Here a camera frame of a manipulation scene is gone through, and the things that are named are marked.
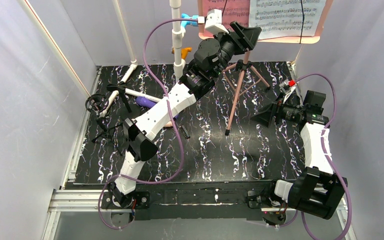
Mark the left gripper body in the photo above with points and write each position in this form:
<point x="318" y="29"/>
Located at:
<point x="237" y="42"/>

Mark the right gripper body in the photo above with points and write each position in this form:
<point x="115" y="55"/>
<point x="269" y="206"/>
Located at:
<point x="276" y="113"/>

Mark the pink sheet music page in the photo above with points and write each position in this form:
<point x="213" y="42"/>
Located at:
<point x="232" y="10"/>

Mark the white sheet music page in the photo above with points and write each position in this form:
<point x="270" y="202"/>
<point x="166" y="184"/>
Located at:
<point x="285" y="18"/>

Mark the pink microphone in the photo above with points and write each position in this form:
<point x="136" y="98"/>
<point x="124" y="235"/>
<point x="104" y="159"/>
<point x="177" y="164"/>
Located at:
<point x="168" y="125"/>

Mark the purple microphone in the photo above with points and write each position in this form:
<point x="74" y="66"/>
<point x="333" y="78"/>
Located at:
<point x="144" y="102"/>

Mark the black round-base mic stand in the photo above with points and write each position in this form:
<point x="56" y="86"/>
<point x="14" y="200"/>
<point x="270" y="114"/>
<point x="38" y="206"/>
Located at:
<point x="118" y="90"/>

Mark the black tripod mic stand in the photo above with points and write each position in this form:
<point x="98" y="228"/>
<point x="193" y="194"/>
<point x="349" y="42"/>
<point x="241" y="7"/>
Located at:
<point x="99" y="105"/>

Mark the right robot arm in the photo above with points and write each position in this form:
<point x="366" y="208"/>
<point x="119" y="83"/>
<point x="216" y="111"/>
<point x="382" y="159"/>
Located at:
<point x="317" y="190"/>

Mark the orange clip on pipe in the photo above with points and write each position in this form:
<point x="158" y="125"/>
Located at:
<point x="184" y="52"/>

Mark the blue clip on pipe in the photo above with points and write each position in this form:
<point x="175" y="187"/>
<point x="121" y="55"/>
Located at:
<point x="187" y="20"/>

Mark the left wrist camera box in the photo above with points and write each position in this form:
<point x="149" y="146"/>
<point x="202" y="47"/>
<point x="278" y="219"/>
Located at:
<point x="213" y="23"/>

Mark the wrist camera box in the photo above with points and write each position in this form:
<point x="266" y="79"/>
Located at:
<point x="213" y="23"/>
<point x="287" y="87"/>

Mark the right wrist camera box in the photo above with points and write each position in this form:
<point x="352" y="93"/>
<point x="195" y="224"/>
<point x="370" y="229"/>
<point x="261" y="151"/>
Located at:
<point x="287" y="87"/>

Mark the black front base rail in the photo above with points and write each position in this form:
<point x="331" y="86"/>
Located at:
<point x="247" y="200"/>

